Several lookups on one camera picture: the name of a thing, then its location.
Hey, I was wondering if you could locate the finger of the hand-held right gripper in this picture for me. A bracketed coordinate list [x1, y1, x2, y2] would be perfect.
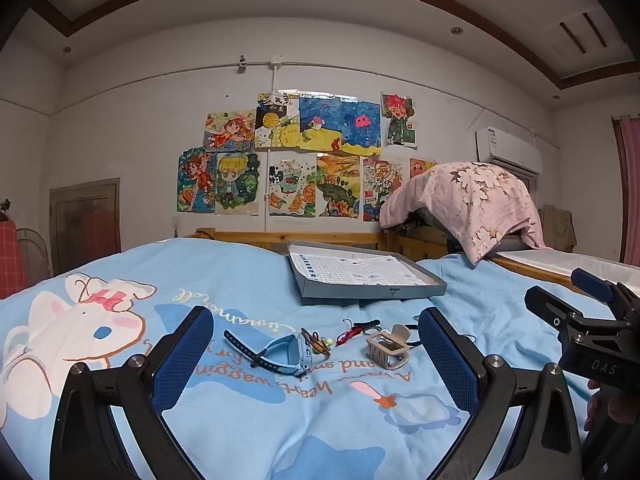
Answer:
[524, 286, 632, 343]
[571, 267, 640, 313]

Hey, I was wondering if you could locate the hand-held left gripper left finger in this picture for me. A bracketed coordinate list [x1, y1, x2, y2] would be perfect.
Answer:
[50, 305, 216, 480]

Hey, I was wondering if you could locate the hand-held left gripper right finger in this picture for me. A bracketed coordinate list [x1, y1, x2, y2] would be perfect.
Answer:
[417, 306, 583, 480]

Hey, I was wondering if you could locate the black hair tie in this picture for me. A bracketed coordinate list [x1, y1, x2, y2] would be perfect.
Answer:
[402, 316, 425, 350]

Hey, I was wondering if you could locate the beige hair claw clip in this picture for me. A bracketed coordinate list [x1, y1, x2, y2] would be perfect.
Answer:
[365, 324, 413, 373]

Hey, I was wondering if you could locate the red cord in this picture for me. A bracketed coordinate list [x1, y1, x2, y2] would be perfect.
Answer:
[335, 318, 382, 347]

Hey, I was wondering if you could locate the grey shallow box tray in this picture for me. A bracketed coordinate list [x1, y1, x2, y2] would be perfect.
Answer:
[287, 240, 447, 307]

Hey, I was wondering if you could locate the person's right hand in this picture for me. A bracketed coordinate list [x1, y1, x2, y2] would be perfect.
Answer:
[584, 379, 640, 433]

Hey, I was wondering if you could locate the white mattress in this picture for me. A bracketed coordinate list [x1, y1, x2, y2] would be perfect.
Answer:
[492, 247, 640, 293]

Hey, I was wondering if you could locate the olive green jacket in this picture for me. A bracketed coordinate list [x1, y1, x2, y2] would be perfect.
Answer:
[537, 204, 577, 252]

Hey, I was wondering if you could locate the blue wrist watch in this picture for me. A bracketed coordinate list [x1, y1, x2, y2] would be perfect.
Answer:
[223, 330, 307, 378]

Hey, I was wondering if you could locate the white gridded paper sheet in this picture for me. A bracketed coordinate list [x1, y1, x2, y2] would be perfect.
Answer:
[291, 253, 431, 287]

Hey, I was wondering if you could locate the light blue printed bedsheet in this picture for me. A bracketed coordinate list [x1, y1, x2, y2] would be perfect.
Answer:
[0, 237, 640, 480]

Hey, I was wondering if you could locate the pink floral blanket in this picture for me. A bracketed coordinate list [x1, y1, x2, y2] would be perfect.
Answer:
[379, 161, 547, 266]

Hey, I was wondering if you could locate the white air conditioner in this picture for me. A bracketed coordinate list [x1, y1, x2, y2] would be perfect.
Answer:
[475, 126, 543, 177]

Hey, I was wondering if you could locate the brown wooden door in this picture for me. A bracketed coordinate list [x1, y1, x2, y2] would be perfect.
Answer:
[49, 177, 122, 276]

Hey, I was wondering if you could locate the red plaid cloth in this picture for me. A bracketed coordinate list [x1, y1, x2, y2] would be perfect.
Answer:
[0, 210, 27, 300]

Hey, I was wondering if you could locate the wooden bed frame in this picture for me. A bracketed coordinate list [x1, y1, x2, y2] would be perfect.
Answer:
[184, 226, 451, 263]

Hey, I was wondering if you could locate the round wire rack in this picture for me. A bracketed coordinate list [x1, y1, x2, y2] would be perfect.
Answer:
[15, 227, 54, 281]

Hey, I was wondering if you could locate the group of colourful wall drawings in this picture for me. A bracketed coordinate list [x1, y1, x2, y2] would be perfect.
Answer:
[176, 91, 438, 222]

